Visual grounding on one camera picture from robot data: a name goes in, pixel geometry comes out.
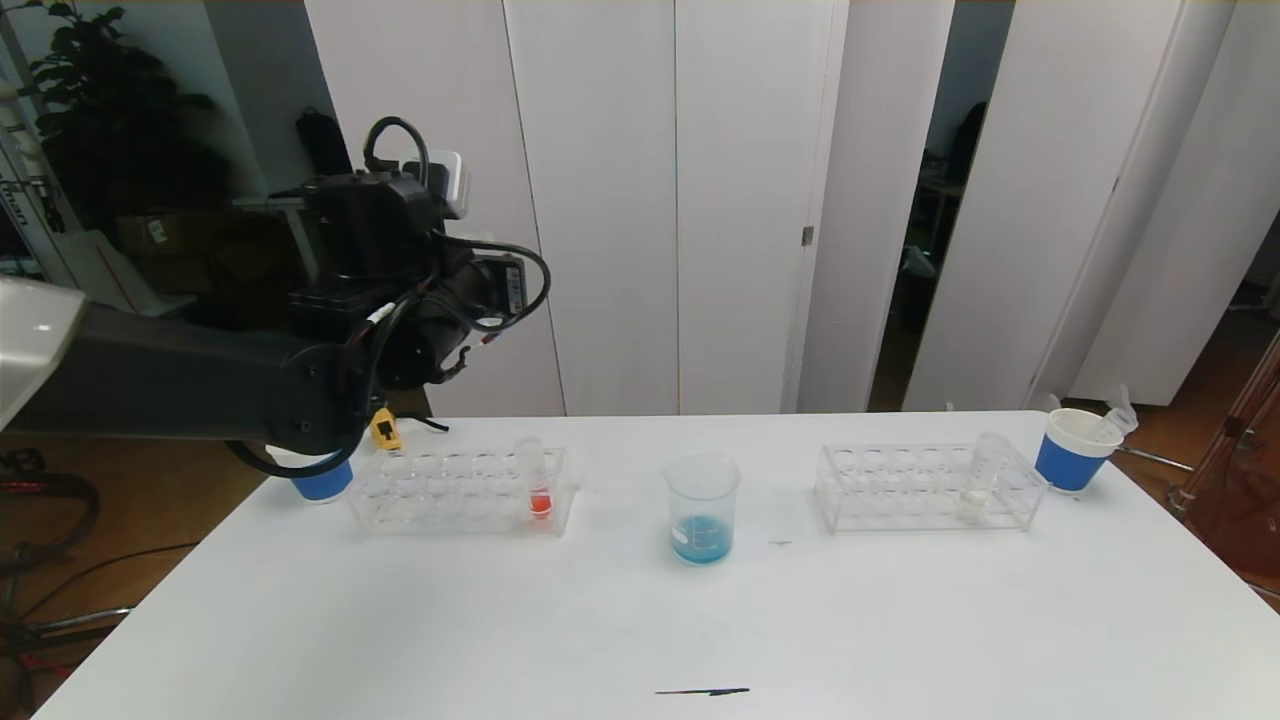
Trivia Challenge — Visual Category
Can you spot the test tube with red pigment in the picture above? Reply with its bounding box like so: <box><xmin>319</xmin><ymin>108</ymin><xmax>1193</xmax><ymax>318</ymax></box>
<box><xmin>515</xmin><ymin>436</ymin><xmax>556</xmax><ymax>519</ymax></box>
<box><xmin>1085</xmin><ymin>386</ymin><xmax>1138</xmax><ymax>446</ymax></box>

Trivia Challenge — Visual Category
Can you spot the clear glass beaker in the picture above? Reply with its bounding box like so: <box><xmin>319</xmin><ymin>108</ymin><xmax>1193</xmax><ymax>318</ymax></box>
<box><xmin>662</xmin><ymin>452</ymin><xmax>743</xmax><ymax>566</ymax></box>

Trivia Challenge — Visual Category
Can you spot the clear acrylic test tube rack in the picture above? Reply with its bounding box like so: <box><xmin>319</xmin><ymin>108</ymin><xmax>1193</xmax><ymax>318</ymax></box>
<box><xmin>815</xmin><ymin>443</ymin><xmax>1048</xmax><ymax>533</ymax></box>
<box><xmin>350</xmin><ymin>446</ymin><xmax>581</xmax><ymax>538</ymax></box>

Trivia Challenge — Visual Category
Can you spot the test tube with pale yellow pigment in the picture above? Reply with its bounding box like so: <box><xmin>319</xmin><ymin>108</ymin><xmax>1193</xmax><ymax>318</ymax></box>
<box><xmin>958</xmin><ymin>433</ymin><xmax>1007</xmax><ymax>524</ymax></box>

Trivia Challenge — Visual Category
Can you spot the white folding screen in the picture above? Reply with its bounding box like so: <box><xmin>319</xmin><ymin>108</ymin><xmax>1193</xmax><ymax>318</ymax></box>
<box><xmin>306</xmin><ymin>0</ymin><xmax>956</xmax><ymax>418</ymax></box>
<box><xmin>902</xmin><ymin>0</ymin><xmax>1280</xmax><ymax>413</ymax></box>

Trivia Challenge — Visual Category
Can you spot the yellow tape measure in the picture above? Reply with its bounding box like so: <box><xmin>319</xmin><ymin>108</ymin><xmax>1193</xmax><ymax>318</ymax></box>
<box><xmin>370</xmin><ymin>407</ymin><xmax>452</xmax><ymax>451</ymax></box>

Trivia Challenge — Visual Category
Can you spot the blue and white paper cup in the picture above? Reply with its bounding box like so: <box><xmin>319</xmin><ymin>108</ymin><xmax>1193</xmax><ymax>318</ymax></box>
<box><xmin>1034</xmin><ymin>408</ymin><xmax>1124</xmax><ymax>493</ymax></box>
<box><xmin>290</xmin><ymin>455</ymin><xmax>354</xmax><ymax>503</ymax></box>

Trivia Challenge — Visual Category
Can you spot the black backpack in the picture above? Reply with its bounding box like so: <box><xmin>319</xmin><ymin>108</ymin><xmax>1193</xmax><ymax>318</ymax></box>
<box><xmin>296</xmin><ymin>108</ymin><xmax>354</xmax><ymax>181</ymax></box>

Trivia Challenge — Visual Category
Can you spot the white standing desk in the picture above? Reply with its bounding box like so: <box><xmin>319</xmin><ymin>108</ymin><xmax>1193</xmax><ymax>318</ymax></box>
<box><xmin>233</xmin><ymin>185</ymin><xmax>321</xmax><ymax>291</ymax></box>

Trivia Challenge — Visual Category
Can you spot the cardboard box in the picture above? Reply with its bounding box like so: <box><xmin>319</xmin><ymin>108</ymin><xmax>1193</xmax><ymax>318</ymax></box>
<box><xmin>115</xmin><ymin>210</ymin><xmax>216</xmax><ymax>261</ymax></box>

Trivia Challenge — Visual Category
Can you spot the white platform with board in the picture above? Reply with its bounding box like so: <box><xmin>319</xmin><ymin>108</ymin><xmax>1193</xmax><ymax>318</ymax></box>
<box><xmin>50</xmin><ymin>230</ymin><xmax>198</xmax><ymax>321</ymax></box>

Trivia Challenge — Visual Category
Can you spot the dark green potted plant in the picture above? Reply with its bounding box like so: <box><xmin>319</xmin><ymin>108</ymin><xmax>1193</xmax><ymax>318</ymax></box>
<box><xmin>20</xmin><ymin>0</ymin><xmax>226</xmax><ymax>236</ymax></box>

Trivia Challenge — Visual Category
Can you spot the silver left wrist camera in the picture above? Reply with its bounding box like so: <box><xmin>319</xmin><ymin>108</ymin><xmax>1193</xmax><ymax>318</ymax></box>
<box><xmin>400</xmin><ymin>150</ymin><xmax>469</xmax><ymax>221</ymax></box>

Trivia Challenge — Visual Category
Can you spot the black left wrist camera cable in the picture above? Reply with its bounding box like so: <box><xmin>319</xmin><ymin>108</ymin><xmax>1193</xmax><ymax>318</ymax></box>
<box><xmin>362</xmin><ymin>116</ymin><xmax>433</xmax><ymax>191</ymax></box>

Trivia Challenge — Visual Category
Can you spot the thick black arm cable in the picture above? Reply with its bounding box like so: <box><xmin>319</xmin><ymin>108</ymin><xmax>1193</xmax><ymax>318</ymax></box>
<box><xmin>225</xmin><ymin>440</ymin><xmax>353</xmax><ymax>479</ymax></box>

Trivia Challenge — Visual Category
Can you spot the black tripod with cables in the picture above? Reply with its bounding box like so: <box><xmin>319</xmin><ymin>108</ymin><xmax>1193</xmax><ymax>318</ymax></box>
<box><xmin>0</xmin><ymin>545</ymin><xmax>201</xmax><ymax>701</ymax></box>

